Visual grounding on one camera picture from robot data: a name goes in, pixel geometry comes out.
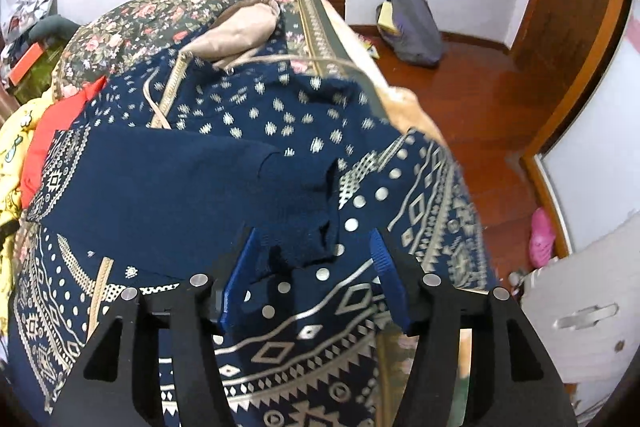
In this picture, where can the navy patterned hooded garment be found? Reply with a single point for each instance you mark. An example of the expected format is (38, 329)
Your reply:
(303, 162)

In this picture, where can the dark grey neck pillow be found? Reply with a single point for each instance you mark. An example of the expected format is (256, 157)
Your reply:
(52, 27)

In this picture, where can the red folded cloth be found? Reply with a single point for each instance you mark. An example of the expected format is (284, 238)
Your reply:
(58, 117)

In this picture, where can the orange box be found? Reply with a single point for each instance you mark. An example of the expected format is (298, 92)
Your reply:
(25, 63)

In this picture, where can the yellow cartoon blanket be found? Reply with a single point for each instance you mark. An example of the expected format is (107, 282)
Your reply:
(16, 135)

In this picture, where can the brown wooden door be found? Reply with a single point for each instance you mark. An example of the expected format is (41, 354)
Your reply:
(562, 46)

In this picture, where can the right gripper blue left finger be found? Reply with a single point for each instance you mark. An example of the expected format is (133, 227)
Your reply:
(236, 274)

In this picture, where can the pink slipper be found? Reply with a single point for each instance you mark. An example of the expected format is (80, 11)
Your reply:
(541, 240)

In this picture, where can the silver printed gift bag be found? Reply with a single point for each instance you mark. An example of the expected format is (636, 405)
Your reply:
(22, 15)

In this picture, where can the floral bedspread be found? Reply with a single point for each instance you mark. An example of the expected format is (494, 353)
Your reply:
(138, 29)

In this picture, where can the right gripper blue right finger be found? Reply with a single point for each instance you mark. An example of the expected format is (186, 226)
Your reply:
(394, 289)

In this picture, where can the green bag with clutter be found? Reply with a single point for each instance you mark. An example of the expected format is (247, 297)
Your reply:
(38, 79)

